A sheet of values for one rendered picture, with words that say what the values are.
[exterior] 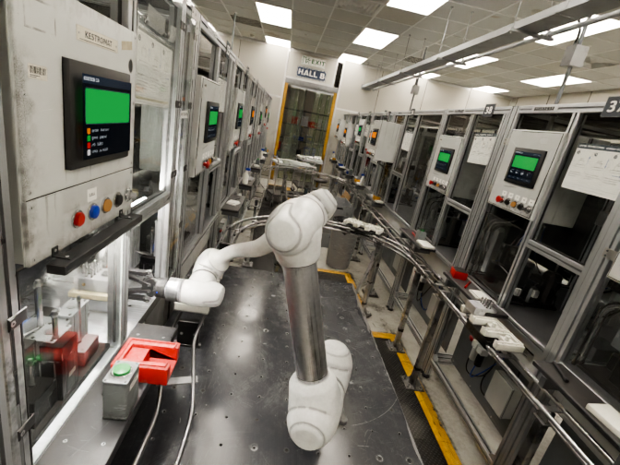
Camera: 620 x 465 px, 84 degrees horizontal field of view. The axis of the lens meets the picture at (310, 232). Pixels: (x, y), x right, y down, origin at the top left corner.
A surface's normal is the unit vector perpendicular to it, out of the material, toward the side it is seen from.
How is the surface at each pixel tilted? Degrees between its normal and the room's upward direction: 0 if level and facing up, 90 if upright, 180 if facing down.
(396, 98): 90
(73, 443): 0
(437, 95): 90
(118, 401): 90
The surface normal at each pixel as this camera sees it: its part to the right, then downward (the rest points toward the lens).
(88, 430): 0.18, -0.94
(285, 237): -0.28, 0.14
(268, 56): 0.06, 0.32
